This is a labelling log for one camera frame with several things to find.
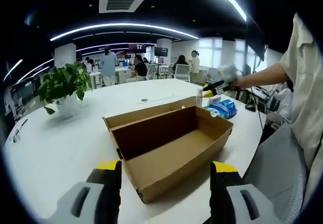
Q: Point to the blue soft tissue pack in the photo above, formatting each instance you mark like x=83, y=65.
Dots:
x=228, y=109

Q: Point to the person in beige shirt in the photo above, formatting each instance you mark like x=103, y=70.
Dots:
x=308, y=82

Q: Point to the brown cardboard shoe box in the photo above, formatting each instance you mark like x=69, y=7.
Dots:
x=176, y=145

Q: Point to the window blinds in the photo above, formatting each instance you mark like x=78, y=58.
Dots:
x=210, y=52

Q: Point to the small clear object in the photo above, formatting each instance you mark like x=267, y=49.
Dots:
x=16, y=135

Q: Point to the hanging display screen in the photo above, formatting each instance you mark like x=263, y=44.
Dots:
x=161, y=51
x=137, y=48

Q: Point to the small black object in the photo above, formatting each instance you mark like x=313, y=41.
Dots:
x=250, y=108

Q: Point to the ceiling air conditioner vent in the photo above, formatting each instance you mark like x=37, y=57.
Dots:
x=122, y=3

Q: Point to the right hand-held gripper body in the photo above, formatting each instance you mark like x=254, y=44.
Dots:
x=227, y=74

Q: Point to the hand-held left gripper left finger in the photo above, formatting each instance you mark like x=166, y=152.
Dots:
x=73, y=203

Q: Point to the green plant in white pot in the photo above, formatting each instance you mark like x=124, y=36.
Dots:
x=65, y=77

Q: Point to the blue white soft wipes pack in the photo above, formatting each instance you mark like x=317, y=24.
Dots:
x=213, y=109

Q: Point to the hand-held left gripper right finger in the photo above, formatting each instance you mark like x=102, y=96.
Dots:
x=255, y=203

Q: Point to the ceiling light strip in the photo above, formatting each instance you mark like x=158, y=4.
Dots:
x=126, y=24
x=12, y=70
x=230, y=0

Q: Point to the person's right hand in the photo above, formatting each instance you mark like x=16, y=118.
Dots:
x=238, y=84

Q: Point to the black pen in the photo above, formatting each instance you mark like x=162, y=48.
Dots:
x=24, y=123

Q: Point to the small clear bottle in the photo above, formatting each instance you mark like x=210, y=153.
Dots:
x=199, y=98

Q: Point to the white office chair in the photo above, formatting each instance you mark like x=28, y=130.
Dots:
x=151, y=70
x=182, y=74

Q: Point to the grey mesh office chair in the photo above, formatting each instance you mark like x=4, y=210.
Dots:
x=277, y=163

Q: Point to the black wall screen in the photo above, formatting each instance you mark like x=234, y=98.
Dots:
x=260, y=51

